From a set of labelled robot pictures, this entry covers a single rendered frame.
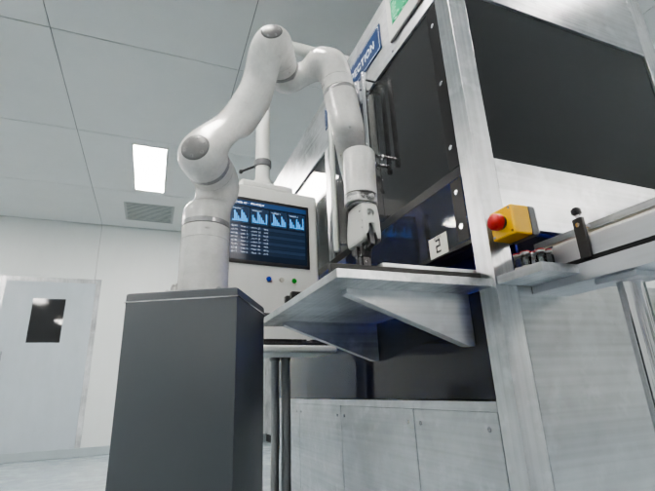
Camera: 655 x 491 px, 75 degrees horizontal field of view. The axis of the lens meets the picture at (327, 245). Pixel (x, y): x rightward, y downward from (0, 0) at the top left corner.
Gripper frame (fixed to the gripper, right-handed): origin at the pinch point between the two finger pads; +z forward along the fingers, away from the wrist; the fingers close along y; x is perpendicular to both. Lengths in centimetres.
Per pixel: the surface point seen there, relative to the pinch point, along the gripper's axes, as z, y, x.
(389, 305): 9.7, -2.8, -4.7
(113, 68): -199, 208, 93
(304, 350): 14, 66, -7
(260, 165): -77, 95, 5
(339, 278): 6.2, -10.8, 11.2
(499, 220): -7.7, -20.0, -24.8
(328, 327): 8.2, 47.2, -9.5
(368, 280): 6.1, -10.6, 4.3
